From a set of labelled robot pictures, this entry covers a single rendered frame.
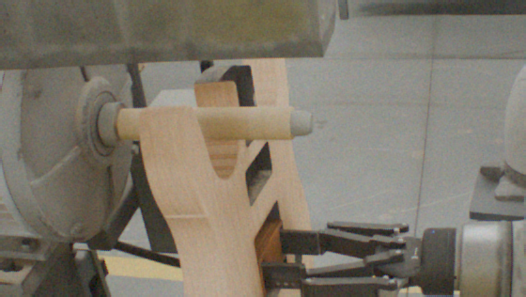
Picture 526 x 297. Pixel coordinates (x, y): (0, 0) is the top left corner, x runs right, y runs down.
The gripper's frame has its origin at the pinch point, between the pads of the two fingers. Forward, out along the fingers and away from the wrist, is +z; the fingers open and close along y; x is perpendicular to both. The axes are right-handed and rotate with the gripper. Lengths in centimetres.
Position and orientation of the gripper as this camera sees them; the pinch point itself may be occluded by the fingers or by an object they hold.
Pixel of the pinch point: (276, 257)
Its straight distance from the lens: 83.7
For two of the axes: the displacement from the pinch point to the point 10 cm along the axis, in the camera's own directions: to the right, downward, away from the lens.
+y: 2.6, -3.8, 8.9
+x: -1.1, -9.2, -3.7
